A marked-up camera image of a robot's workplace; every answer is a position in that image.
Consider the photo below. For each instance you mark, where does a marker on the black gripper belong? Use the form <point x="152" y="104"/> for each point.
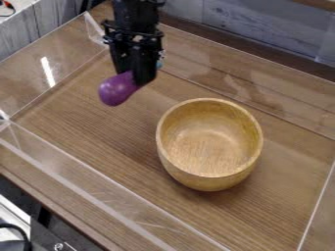
<point x="133" y="31"/>

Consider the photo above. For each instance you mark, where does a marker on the purple toy eggplant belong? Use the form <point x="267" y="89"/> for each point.
<point x="119" y="87"/>

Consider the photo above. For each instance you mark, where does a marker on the wooden bowl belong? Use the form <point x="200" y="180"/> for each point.
<point x="210" y="143"/>

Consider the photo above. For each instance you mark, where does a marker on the white cabinet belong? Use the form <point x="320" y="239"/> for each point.
<point x="28" y="19"/>

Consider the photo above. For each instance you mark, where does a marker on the clear acrylic corner bracket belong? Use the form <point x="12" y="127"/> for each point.
<point x="93" y="29"/>

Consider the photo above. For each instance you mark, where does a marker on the clear acrylic tray enclosure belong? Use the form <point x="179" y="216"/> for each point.
<point x="85" y="158"/>

